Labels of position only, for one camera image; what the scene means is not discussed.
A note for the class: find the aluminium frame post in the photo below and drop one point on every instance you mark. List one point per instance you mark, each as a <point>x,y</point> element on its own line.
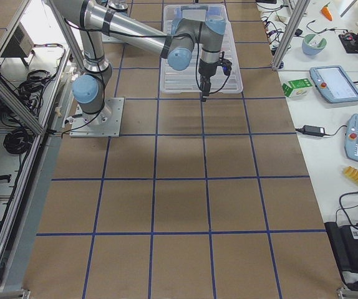
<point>296,15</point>

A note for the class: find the far blue teach pendant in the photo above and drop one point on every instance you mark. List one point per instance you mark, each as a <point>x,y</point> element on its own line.
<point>334,84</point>

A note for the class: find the orange carrot toy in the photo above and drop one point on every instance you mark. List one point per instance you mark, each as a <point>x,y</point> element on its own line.
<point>325,11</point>

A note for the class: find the green white bowl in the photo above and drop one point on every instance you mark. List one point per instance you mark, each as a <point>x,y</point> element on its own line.
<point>313,44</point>

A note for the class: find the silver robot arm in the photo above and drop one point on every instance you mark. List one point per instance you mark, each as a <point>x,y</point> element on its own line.
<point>94,20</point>

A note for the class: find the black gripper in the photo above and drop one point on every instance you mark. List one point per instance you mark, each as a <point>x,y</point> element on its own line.
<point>204,70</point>

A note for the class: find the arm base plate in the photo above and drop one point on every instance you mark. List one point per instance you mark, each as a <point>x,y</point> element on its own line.
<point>107,124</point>

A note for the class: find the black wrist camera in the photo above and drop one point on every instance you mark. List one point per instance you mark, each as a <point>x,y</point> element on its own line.
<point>225,64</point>

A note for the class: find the green white carton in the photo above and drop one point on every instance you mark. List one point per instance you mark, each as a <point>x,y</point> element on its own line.
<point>296,88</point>

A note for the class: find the black power adapter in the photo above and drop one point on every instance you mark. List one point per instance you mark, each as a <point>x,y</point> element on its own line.
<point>313,130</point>

